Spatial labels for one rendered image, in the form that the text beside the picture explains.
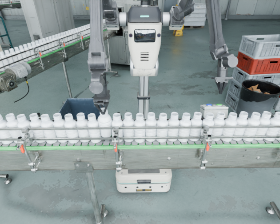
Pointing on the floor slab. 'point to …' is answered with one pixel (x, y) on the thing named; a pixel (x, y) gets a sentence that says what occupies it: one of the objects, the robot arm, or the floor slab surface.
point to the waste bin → (257, 97)
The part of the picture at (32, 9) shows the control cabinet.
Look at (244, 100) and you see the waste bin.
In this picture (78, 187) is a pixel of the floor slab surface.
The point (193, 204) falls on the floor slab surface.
